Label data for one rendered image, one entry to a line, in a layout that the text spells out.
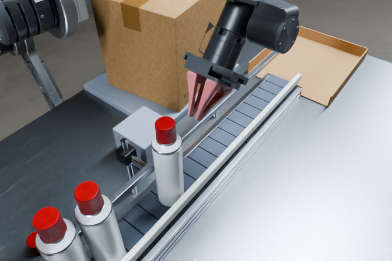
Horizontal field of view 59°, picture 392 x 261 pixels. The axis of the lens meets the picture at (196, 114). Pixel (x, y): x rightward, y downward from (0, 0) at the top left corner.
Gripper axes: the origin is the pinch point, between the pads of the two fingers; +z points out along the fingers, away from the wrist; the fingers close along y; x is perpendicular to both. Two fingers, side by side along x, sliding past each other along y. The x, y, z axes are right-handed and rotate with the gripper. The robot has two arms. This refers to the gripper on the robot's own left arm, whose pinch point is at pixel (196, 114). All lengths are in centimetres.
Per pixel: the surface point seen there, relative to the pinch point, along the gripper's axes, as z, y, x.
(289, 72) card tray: -16, -5, 54
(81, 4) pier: -13, -222, 153
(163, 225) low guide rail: 20.0, 3.0, -0.5
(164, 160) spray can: 8.6, 0.3, -4.1
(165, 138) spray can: 4.6, 0.1, -6.2
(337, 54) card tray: -28, 3, 68
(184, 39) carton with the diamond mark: -11.7, -18.3, 14.9
